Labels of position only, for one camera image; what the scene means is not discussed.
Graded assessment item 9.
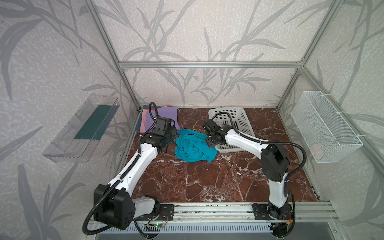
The teal printed t-shirt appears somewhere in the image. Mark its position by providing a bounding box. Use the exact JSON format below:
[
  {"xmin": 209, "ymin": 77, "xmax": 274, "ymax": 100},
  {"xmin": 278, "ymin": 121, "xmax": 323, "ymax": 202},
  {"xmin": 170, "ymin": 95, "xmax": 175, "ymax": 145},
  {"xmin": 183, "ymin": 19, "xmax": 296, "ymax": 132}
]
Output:
[{"xmin": 174, "ymin": 129, "xmax": 218, "ymax": 163}]

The white plastic laundry basket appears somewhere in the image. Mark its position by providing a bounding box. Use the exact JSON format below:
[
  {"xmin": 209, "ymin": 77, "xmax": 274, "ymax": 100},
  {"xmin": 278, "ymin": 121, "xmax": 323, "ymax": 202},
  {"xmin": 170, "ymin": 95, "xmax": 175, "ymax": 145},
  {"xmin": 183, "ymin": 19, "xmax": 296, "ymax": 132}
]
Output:
[{"xmin": 209, "ymin": 107, "xmax": 255, "ymax": 154}]

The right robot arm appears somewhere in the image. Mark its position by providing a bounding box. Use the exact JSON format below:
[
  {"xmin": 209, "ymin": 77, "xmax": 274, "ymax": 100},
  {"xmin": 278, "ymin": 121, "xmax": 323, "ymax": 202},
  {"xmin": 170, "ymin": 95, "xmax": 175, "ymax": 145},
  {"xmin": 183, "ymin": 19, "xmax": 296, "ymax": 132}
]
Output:
[{"xmin": 203, "ymin": 119, "xmax": 291, "ymax": 219}]

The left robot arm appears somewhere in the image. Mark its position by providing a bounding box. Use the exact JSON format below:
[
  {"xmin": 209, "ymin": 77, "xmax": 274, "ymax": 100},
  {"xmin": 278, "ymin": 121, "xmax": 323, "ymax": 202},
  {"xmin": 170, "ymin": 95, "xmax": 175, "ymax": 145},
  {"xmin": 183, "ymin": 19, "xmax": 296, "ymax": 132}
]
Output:
[{"xmin": 83, "ymin": 117, "xmax": 179, "ymax": 235}]

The folded purple t-shirt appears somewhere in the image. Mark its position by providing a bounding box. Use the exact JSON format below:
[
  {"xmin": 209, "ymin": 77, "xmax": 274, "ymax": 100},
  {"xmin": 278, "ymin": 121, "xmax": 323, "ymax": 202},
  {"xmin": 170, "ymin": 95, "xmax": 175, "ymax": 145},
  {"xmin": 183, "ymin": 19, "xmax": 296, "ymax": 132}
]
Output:
[{"xmin": 158, "ymin": 107, "xmax": 180, "ymax": 130}]

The folded pink t-shirt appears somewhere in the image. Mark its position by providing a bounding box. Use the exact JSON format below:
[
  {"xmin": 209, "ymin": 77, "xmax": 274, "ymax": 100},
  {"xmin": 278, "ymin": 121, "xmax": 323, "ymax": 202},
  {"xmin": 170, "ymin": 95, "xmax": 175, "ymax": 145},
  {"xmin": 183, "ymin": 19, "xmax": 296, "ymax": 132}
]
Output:
[{"xmin": 140, "ymin": 109, "xmax": 149, "ymax": 133}]

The folded dark blue t-shirt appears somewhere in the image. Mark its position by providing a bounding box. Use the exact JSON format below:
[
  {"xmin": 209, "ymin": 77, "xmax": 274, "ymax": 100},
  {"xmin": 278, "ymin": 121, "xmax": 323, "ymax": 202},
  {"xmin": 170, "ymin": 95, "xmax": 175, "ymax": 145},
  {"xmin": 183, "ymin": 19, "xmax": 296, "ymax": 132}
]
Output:
[{"xmin": 136, "ymin": 106, "xmax": 154, "ymax": 133}]

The green circuit board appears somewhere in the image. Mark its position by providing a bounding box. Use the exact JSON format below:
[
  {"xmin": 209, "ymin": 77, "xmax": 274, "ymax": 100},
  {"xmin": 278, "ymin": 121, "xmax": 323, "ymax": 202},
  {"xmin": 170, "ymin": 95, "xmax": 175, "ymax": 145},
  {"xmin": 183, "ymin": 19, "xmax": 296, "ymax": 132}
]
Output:
[{"xmin": 146, "ymin": 222, "xmax": 167, "ymax": 231}]

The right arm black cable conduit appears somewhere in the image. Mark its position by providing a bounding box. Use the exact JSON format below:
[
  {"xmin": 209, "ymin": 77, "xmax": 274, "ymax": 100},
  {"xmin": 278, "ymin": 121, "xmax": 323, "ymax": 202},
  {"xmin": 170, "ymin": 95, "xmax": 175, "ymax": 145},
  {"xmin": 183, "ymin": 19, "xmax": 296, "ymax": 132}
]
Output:
[{"xmin": 209, "ymin": 111, "xmax": 308, "ymax": 238}]

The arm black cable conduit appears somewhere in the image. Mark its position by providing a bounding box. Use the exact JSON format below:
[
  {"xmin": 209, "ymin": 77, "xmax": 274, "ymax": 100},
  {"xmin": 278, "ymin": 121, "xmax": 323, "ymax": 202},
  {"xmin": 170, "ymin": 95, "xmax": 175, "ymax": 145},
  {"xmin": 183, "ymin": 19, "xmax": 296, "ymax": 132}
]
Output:
[
  {"xmin": 81, "ymin": 101, "xmax": 159, "ymax": 236},
  {"xmin": 209, "ymin": 111, "xmax": 308, "ymax": 238}
]

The aluminium frame crossbar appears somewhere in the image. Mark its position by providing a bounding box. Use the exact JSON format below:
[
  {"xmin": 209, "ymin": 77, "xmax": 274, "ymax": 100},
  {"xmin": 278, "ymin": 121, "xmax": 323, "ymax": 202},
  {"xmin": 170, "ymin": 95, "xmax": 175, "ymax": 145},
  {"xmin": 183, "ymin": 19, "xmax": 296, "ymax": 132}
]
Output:
[{"xmin": 119, "ymin": 61, "xmax": 301, "ymax": 69}]

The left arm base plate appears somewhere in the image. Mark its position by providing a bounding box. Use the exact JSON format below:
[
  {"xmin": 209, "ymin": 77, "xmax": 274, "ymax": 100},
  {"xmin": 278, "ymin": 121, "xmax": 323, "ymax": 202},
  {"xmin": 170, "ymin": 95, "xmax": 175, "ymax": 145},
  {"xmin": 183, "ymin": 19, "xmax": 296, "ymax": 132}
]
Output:
[{"xmin": 136, "ymin": 204, "xmax": 175, "ymax": 222}]

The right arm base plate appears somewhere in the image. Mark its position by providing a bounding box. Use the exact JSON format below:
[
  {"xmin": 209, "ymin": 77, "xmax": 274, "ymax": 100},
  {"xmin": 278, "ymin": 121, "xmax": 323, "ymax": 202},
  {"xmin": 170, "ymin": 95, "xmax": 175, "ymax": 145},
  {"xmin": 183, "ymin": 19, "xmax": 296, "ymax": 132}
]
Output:
[{"xmin": 252, "ymin": 202, "xmax": 295, "ymax": 221}]

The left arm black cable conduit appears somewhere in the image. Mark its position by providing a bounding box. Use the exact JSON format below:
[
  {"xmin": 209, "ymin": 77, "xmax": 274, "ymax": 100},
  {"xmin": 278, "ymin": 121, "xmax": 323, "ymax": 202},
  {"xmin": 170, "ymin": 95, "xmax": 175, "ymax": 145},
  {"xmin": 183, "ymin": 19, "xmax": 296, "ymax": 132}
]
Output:
[{"xmin": 81, "ymin": 101, "xmax": 159, "ymax": 236}]

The clear plastic wall bin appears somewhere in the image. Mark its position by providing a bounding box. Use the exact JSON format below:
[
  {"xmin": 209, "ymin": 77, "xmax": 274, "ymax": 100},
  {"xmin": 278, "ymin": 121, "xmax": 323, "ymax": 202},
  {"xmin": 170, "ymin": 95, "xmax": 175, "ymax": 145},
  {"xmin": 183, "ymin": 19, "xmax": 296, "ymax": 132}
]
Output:
[{"xmin": 43, "ymin": 94, "xmax": 120, "ymax": 163}]

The white wire wall basket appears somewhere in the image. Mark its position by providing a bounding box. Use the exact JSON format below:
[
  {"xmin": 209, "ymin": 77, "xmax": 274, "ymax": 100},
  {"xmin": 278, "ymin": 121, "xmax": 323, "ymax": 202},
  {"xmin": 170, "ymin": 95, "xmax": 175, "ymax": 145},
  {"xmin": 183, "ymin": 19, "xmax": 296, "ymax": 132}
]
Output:
[{"xmin": 291, "ymin": 91, "xmax": 364, "ymax": 164}]

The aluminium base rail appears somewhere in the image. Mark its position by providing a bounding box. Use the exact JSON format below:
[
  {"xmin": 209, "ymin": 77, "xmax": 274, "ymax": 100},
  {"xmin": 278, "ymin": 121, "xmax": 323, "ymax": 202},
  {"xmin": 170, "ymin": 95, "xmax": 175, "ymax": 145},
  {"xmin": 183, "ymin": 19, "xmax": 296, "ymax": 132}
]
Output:
[{"xmin": 86, "ymin": 201, "xmax": 340, "ymax": 225}]

